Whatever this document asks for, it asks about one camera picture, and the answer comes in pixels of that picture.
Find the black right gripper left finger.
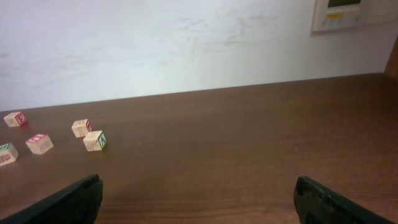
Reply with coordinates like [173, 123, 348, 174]
[1, 174, 103, 224]

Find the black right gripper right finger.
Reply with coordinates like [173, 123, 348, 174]
[294, 176, 394, 224]

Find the green N wooden block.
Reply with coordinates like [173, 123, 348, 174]
[83, 130, 108, 152]

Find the red U wooden block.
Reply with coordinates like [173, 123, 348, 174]
[25, 134, 53, 155]

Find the green R wooden block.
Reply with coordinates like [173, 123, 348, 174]
[72, 119, 93, 138]

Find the green B wooden block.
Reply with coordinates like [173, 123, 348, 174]
[0, 142, 19, 166]

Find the plain wooden block far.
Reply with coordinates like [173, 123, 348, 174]
[4, 111, 28, 128]

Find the white wall control panel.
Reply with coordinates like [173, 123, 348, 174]
[312, 0, 369, 32]

